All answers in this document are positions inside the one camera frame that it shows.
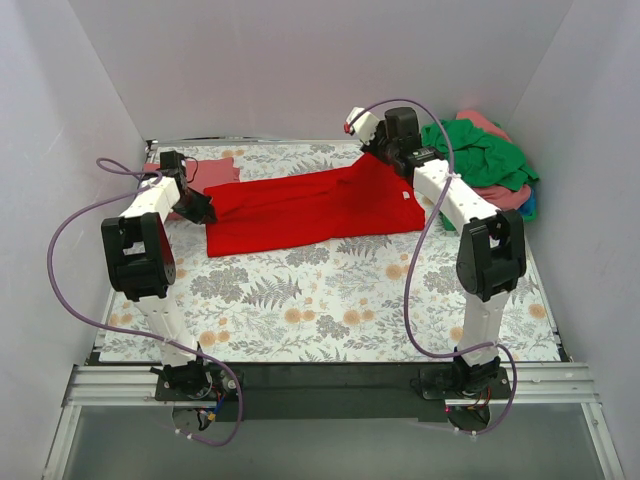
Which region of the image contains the pink crumpled t shirt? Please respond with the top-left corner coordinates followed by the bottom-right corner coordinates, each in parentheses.
top-left (456, 110), bottom-right (533, 210)

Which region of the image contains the floral patterned table mat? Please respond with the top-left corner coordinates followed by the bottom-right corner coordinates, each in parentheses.
top-left (98, 142), bottom-right (561, 363)

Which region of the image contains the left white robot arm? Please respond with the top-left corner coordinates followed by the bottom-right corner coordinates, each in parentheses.
top-left (101, 150), bottom-right (216, 400)

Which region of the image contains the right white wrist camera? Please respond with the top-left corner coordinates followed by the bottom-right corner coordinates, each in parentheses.
top-left (344, 107), bottom-right (380, 146)

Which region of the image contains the folded pink t shirt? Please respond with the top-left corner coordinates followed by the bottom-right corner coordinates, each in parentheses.
top-left (131, 150), bottom-right (240, 221)

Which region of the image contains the red t shirt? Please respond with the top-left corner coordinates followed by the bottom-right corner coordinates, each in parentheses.
top-left (205, 154), bottom-right (425, 258)

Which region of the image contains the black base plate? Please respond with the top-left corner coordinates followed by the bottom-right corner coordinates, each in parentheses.
top-left (151, 361), bottom-right (512, 422)

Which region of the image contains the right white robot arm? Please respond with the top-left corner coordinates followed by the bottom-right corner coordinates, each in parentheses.
top-left (344, 99), bottom-right (526, 398)

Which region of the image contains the blue crumpled garment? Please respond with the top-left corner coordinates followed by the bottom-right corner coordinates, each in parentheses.
top-left (518, 189), bottom-right (537, 222)

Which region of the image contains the green crumpled t shirt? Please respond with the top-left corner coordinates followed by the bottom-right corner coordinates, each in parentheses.
top-left (440, 119), bottom-right (539, 191)

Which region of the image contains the green plastic basket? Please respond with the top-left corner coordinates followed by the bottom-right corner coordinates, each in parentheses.
top-left (434, 189), bottom-right (540, 232)

